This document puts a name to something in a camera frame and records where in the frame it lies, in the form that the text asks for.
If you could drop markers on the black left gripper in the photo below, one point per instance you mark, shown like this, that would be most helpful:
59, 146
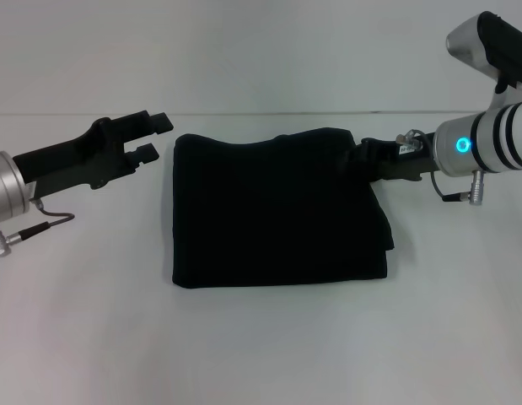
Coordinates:
79, 158

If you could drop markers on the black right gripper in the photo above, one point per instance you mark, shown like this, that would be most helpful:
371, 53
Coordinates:
404, 162

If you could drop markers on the black t-shirt with white print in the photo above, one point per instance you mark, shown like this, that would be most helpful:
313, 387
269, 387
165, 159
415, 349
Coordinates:
277, 211

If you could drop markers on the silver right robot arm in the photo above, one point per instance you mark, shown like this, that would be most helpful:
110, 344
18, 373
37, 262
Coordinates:
488, 126

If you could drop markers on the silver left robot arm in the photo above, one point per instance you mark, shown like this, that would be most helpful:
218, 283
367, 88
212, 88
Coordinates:
7, 187

